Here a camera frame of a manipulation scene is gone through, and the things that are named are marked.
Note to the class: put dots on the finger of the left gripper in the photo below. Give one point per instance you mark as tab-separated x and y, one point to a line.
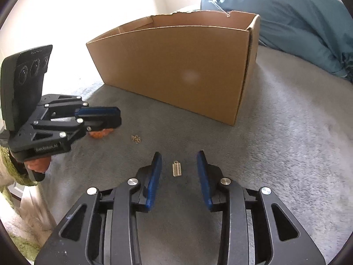
96	124
97	111

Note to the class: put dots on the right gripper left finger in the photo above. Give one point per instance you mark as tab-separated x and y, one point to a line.
148	177

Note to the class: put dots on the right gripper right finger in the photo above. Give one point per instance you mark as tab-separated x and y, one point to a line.
210	176

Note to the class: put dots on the gold rectangular pendant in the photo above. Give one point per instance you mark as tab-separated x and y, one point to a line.
176	169

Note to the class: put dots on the small gold earring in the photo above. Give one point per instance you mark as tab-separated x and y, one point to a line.
136	139

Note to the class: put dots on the left hand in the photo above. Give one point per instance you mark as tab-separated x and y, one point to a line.
39	165

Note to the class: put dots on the green sleeve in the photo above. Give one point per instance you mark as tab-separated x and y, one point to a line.
10	216

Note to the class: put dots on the brown cardboard box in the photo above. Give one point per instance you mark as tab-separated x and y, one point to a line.
198	61

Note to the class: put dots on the teal duvet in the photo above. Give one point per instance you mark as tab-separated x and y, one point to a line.
318	31

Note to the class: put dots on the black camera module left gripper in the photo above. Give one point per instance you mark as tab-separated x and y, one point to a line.
22	76

